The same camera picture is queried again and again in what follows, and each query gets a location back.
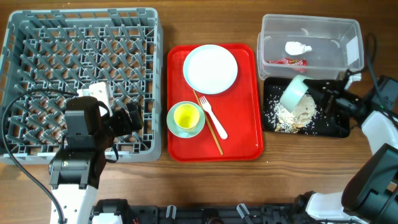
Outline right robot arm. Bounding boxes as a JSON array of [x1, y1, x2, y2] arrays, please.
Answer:
[[285, 75, 397, 223]]

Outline red plastic tray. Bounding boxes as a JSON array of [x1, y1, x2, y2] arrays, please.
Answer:
[[168, 44, 264, 162]]

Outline black plastic tray bin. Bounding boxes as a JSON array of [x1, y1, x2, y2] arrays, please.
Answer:
[[262, 77, 350, 138]]

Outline yellow plastic cup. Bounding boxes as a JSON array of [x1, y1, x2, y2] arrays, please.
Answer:
[[174, 103, 200, 130]]

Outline wooden chopstick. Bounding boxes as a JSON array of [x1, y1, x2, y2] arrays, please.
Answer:
[[192, 90, 224, 156]]

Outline crumpled white tissue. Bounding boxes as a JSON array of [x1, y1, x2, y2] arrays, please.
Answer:
[[285, 41, 313, 56]]

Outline red snack wrapper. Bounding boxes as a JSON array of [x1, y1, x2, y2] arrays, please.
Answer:
[[267, 58, 307, 66]]

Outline mint green bowl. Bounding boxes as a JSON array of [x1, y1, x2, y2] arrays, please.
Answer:
[[280, 75, 310, 113]]

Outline white plastic fork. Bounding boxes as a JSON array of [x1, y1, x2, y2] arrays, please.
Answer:
[[199, 96, 228, 139]]

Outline light blue bowl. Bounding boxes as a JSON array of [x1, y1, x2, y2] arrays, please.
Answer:
[[167, 101, 205, 138]]

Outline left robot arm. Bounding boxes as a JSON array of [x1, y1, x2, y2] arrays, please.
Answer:
[[49, 96, 143, 223]]

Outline rice and peanut scraps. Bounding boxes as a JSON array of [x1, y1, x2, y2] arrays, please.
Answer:
[[265, 93, 319, 134]]

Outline grey dishwasher rack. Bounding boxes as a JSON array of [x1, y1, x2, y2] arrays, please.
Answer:
[[1, 7, 164, 164]]

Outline clear plastic bin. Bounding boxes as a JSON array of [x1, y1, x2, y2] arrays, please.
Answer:
[[257, 14, 364, 80]]

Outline white round plate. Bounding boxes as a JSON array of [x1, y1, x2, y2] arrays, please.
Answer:
[[182, 44, 238, 95]]

